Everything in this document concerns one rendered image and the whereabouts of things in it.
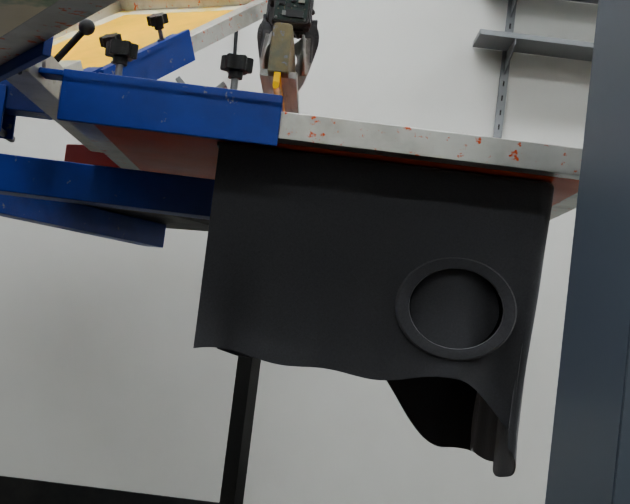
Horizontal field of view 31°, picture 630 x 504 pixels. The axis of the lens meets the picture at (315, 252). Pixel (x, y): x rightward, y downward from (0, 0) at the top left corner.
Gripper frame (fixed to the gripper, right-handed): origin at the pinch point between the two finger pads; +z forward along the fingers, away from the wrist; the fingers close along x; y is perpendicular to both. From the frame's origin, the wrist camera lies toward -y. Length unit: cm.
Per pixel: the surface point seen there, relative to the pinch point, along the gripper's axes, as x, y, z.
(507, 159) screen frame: 33.2, 29.0, 13.1
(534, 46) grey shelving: 71, -188, -65
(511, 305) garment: 37, 22, 32
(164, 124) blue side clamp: -13.5, 30.2, 14.1
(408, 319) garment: 22.8, 22.3, 36.1
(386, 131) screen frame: 16.4, 29.0, 11.2
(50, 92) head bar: -31.7, 21.3, 9.9
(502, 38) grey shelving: 60, -183, -65
